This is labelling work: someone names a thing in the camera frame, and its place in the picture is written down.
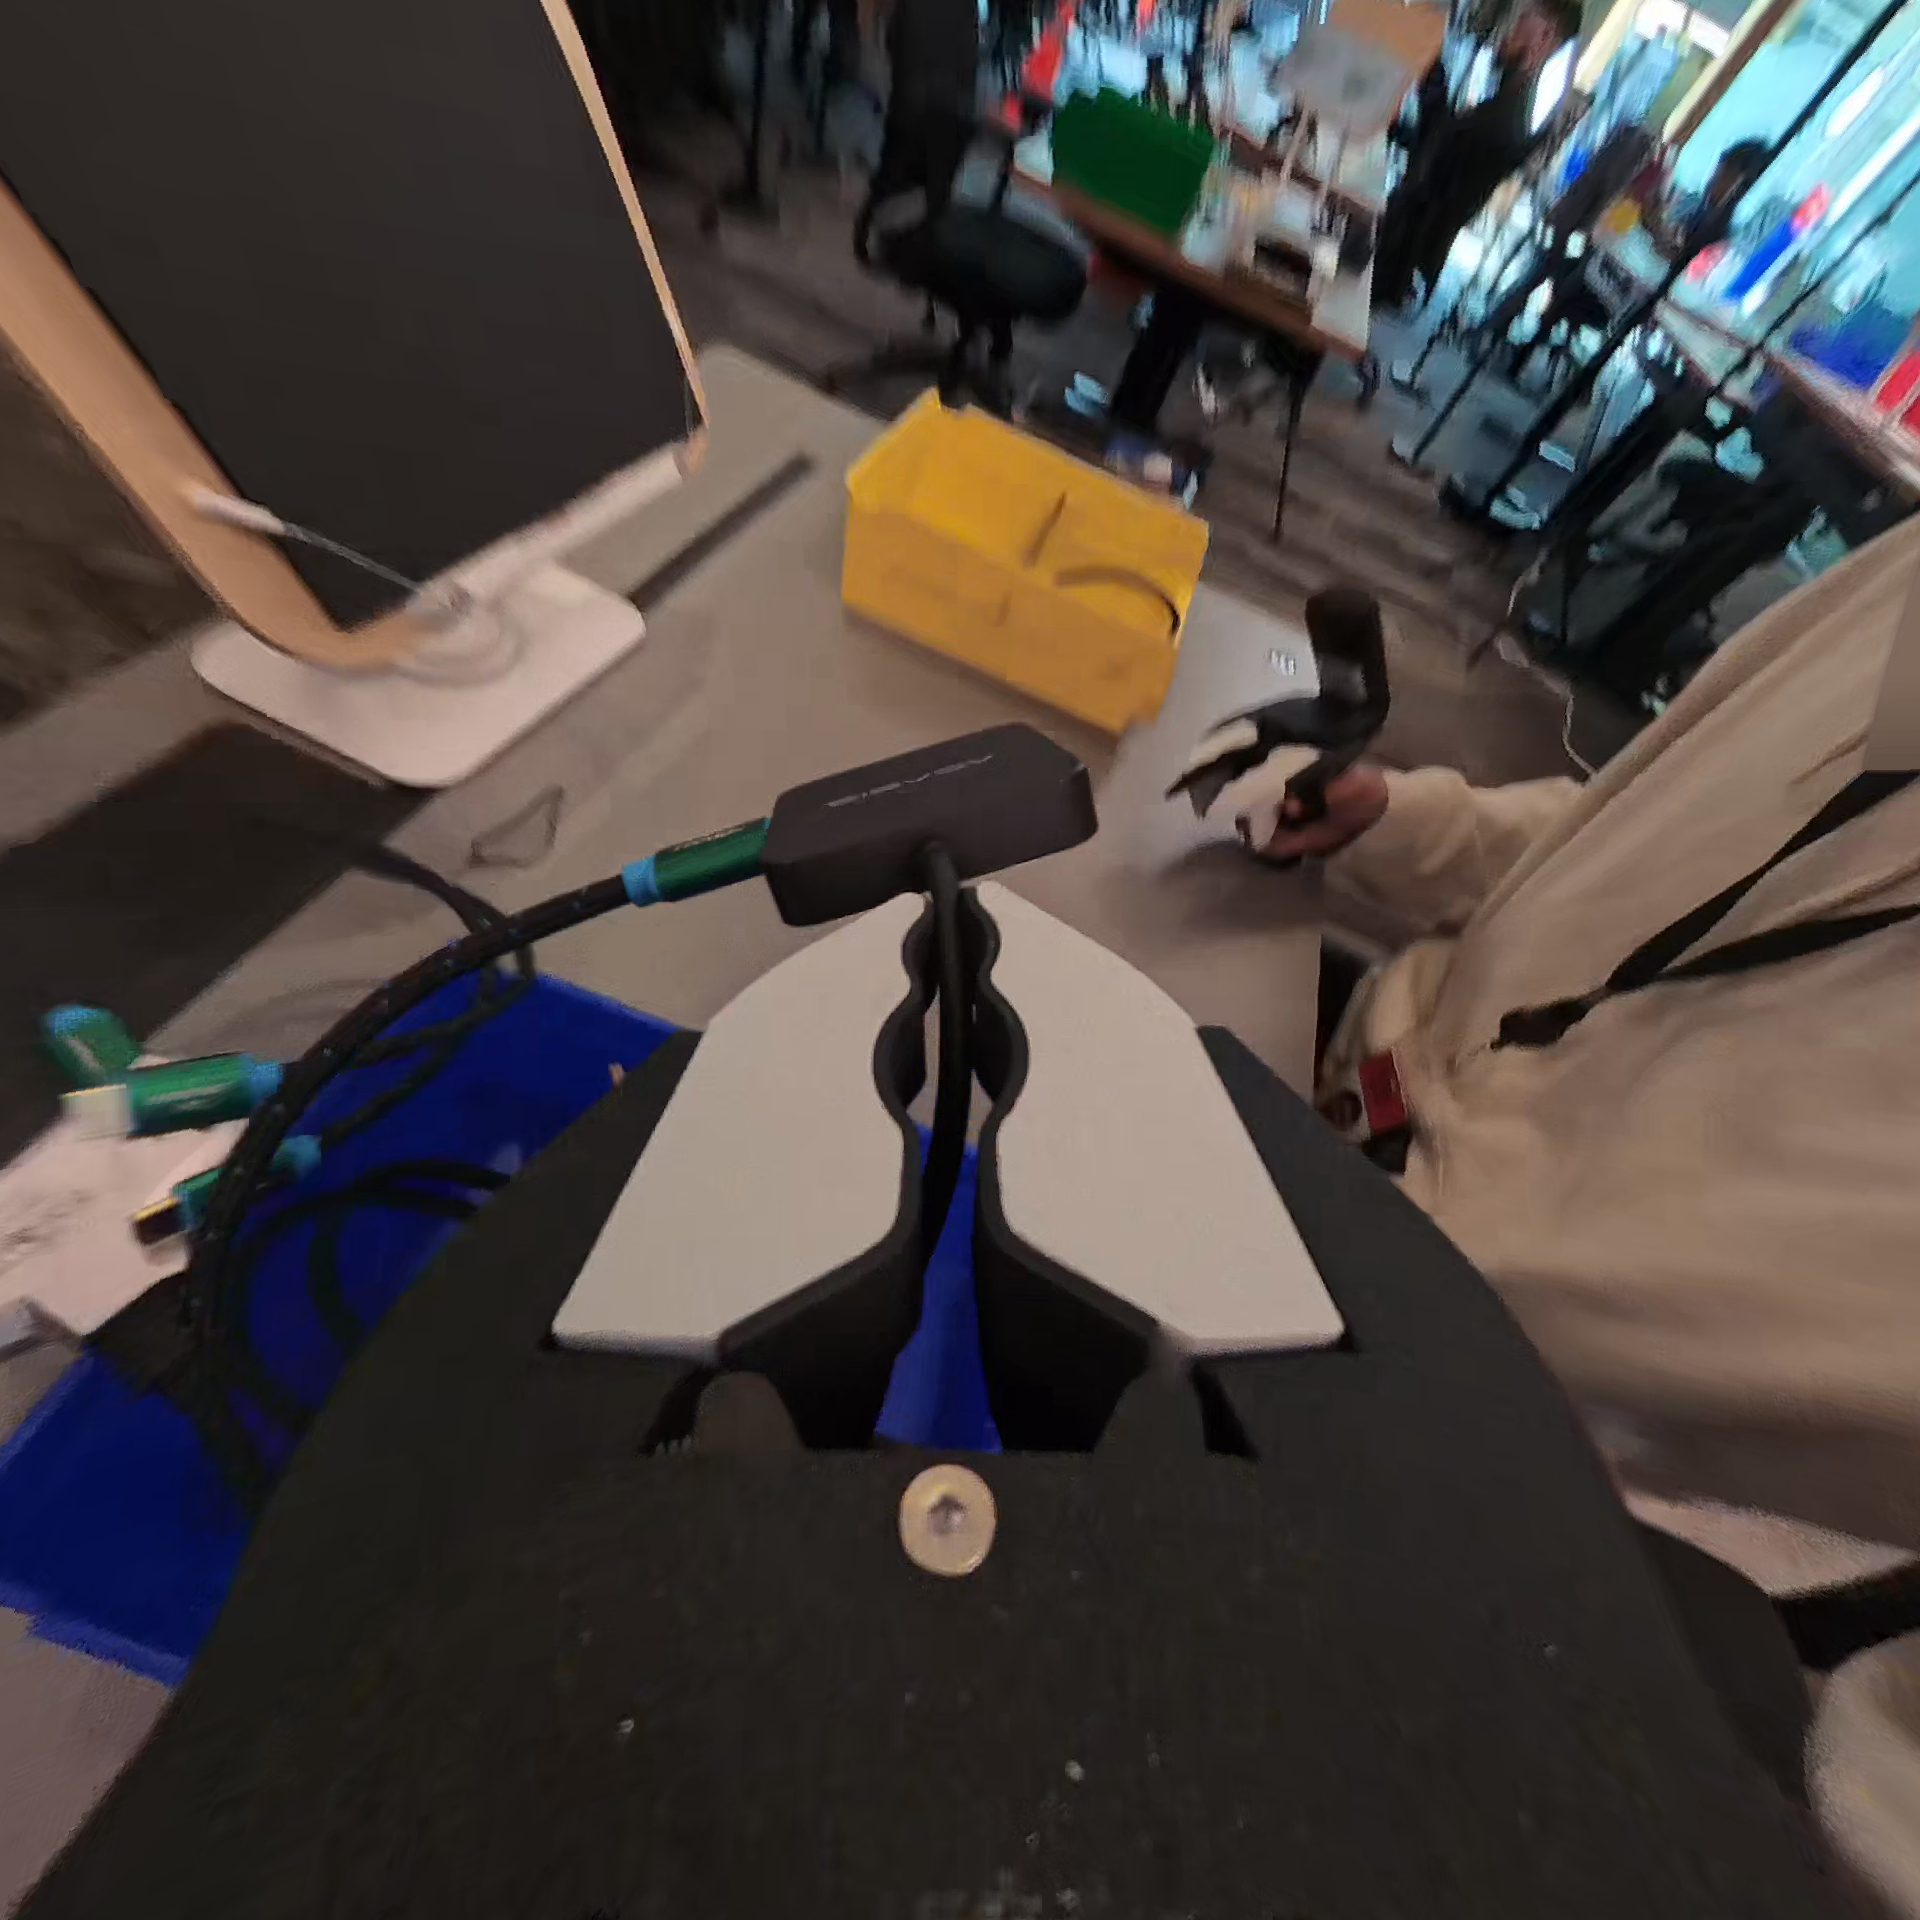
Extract background office table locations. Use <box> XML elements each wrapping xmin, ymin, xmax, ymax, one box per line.
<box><xmin>1014</xmin><ymin>159</ymin><xmax>1384</xmax><ymax>542</ymax></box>

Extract wooden board with dark panel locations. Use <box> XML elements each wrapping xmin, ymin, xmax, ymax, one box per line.
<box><xmin>0</xmin><ymin>0</ymin><xmax>712</xmax><ymax>674</ymax></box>

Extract person's beige hoodie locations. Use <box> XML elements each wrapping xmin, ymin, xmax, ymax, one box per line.
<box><xmin>1320</xmin><ymin>510</ymin><xmax>1920</xmax><ymax>1906</ymax></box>

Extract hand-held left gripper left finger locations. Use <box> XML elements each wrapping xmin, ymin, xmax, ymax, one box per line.
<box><xmin>550</xmin><ymin>896</ymin><xmax>941</xmax><ymax>1449</ymax></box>

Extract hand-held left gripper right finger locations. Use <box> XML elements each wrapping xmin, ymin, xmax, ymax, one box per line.
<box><xmin>968</xmin><ymin>883</ymin><xmax>1347</xmax><ymax>1449</ymax></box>

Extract black office chair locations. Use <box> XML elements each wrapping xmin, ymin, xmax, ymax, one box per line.
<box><xmin>855</xmin><ymin>119</ymin><xmax>1089</xmax><ymax>408</ymax></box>

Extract yellow storage bin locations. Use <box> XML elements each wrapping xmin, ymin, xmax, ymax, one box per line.
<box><xmin>840</xmin><ymin>391</ymin><xmax>1214</xmax><ymax>737</ymax></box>

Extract blue storage bin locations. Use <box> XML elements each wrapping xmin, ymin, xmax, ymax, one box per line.
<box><xmin>0</xmin><ymin>971</ymin><xmax>999</xmax><ymax>1683</ymax></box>

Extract person's right hand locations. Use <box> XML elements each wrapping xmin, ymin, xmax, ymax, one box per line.
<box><xmin>1277</xmin><ymin>766</ymin><xmax>1395</xmax><ymax>867</ymax></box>

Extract black video switch box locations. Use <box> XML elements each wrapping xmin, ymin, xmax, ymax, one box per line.
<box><xmin>758</xmin><ymin>723</ymin><xmax>1101</xmax><ymax>1308</ymax></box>

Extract stack of green bins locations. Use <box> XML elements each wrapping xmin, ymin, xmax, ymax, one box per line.
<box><xmin>1049</xmin><ymin>90</ymin><xmax>1222</xmax><ymax>243</ymax></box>

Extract black strap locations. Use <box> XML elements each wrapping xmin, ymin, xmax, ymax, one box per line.
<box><xmin>1494</xmin><ymin>766</ymin><xmax>1920</xmax><ymax>1051</ymax></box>

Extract black braided cable green plugs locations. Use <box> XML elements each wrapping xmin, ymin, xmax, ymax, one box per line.
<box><xmin>134</xmin><ymin>817</ymin><xmax>775</xmax><ymax>1489</ymax></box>
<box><xmin>59</xmin><ymin>1054</ymin><xmax>288</xmax><ymax>1139</ymax></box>

